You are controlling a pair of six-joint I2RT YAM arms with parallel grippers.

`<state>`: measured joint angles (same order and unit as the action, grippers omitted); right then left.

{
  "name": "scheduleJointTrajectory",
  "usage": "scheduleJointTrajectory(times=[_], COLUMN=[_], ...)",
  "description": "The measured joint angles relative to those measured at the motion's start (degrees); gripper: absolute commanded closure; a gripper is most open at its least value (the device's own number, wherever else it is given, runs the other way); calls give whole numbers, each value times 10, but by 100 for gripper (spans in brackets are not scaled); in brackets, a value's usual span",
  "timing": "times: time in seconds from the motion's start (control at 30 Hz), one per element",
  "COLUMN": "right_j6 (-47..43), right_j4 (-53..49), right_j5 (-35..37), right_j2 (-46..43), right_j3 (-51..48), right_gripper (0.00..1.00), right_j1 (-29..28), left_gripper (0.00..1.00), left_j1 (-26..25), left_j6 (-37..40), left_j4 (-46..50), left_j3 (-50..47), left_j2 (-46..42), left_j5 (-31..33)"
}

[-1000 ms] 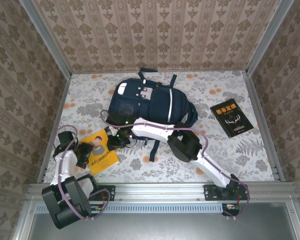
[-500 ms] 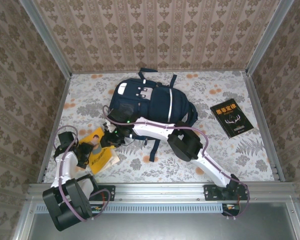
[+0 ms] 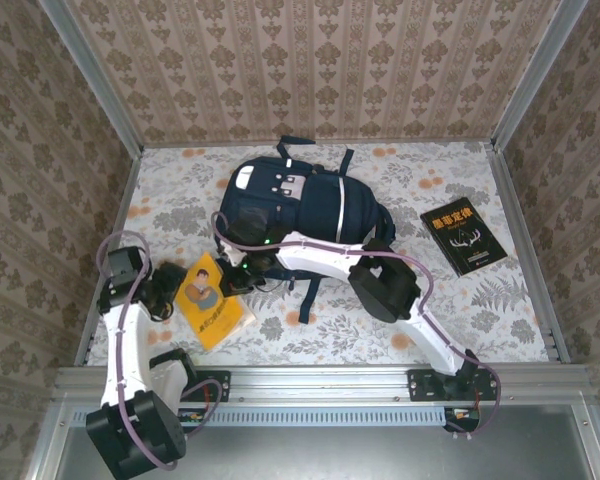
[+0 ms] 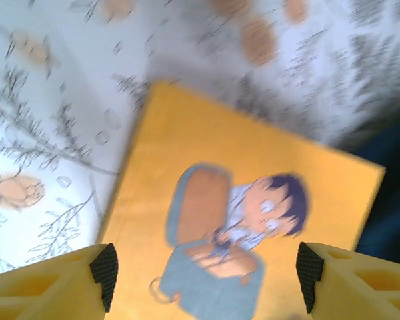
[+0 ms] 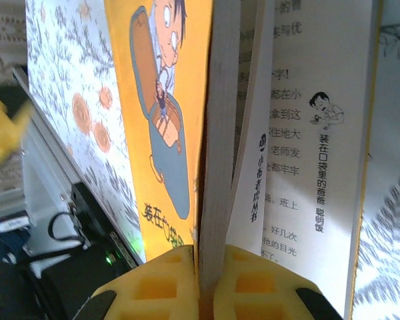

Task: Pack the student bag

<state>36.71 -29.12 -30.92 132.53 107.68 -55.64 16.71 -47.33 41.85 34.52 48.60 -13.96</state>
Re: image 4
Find yellow cartoon cover book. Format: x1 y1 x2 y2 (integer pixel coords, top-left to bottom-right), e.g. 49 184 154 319
96 79 387 320

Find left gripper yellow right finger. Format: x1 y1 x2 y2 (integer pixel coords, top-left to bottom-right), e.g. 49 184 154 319
295 241 400 320

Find navy blue backpack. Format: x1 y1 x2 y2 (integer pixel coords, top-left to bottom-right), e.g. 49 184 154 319
333 113 400 267

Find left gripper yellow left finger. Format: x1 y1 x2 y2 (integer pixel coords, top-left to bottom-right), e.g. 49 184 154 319
0 242 119 320

